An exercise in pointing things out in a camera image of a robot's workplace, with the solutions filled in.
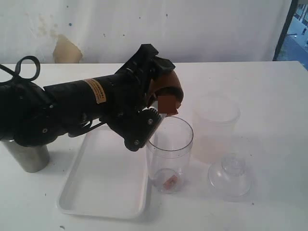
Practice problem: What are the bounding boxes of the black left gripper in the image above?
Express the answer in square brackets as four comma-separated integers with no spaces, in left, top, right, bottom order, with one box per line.
[105,43,176,126]

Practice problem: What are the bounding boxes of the brown wooden cup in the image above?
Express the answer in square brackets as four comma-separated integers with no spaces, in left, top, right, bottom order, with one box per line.
[146,71,184,109]

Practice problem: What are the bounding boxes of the small wooden block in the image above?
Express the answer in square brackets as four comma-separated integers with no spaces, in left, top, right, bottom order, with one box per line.
[163,175,178,190]

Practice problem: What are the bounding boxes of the stainless steel cup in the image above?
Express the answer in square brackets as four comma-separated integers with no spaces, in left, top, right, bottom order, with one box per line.
[1,141,50,173]

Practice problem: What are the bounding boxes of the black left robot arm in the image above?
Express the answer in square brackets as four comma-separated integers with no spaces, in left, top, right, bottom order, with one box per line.
[0,44,175,152]

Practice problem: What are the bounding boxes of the clear plastic shaker body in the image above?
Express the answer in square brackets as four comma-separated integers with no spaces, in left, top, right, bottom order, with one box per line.
[146,116,194,193]

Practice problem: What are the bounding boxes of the clear plastic shaker lid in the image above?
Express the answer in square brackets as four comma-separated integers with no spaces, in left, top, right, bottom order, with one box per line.
[207,153,252,201]

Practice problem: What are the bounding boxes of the translucent white plastic cup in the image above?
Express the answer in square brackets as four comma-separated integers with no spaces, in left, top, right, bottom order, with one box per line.
[192,92,241,164]

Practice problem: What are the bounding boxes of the white rectangular plastic tray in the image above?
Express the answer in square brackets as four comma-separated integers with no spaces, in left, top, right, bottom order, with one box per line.
[57,126,148,219]

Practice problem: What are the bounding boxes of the dark metal frame post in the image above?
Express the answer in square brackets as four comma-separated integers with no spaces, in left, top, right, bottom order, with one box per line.
[272,0,299,61]

